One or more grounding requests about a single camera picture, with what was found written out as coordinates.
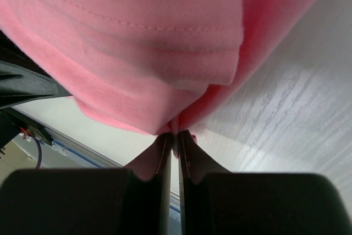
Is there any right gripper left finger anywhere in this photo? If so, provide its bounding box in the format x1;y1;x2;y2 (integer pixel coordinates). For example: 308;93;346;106
1;134;171;234

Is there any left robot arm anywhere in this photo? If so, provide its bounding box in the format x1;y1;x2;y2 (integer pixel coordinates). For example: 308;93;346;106
1;32;70;109

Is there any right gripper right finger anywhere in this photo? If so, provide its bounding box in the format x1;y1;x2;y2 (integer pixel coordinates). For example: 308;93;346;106
177;131;351;234

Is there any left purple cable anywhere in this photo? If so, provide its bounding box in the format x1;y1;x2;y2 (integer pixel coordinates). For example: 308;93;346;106
34;139;44;170

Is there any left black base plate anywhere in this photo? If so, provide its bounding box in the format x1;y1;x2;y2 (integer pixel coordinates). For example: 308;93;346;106
1;108;53;157

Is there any aluminium front rail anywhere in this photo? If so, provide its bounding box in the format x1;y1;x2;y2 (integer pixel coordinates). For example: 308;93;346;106
13;108;180;222

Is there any pink t shirt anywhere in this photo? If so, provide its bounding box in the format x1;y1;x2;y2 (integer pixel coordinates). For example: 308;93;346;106
1;0;316;135

